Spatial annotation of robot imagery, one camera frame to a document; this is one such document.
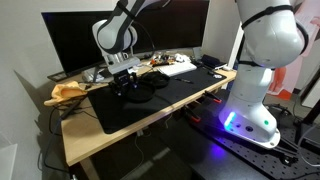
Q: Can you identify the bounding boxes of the white keyboard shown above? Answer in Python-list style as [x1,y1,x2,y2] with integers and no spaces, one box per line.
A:
[154,61,198,78]

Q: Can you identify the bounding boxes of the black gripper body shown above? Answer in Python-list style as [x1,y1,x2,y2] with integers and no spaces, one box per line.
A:
[110,68,140,92]

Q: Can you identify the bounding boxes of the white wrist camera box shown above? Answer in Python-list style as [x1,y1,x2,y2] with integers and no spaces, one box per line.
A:
[106,55,142,75]

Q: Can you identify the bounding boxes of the black power cable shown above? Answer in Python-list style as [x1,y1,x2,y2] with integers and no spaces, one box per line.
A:
[42,99,100,174]

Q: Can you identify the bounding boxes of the black desk mat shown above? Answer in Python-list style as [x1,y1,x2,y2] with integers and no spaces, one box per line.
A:
[87,66,228,135]

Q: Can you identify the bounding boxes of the black tripod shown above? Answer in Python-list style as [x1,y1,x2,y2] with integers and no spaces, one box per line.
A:
[293,74,320,145]

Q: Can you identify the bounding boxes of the orange electronic parts clutter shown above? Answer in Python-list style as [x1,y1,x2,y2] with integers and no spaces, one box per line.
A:
[146,52,176,68]

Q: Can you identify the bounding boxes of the black pen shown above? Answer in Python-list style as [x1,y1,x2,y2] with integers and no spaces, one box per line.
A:
[173,77,195,85]

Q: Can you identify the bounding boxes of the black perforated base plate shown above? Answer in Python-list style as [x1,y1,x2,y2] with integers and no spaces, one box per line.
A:
[188,96,320,180]

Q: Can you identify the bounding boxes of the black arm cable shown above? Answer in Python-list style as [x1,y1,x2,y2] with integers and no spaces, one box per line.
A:
[237,3,310,72]

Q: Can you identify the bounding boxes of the grey monitor stand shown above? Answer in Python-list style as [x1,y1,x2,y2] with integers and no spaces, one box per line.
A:
[192,46,203,61]

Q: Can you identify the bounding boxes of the red and white poster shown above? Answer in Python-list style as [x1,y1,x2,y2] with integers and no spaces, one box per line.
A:
[266,0,320,101]

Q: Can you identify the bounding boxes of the orange cloth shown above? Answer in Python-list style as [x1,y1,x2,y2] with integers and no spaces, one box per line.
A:
[43,81,89,108]

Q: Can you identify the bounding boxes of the black headphones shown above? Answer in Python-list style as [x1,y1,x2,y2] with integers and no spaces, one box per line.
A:
[124,70,172,104]

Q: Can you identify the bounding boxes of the orange handled clamp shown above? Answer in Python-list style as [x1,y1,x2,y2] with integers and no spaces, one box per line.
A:
[183,104,202,124]
[203,89,223,105]

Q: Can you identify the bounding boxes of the black monitor silver frame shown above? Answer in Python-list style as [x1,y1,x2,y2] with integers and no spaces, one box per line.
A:
[131,0,212,56]

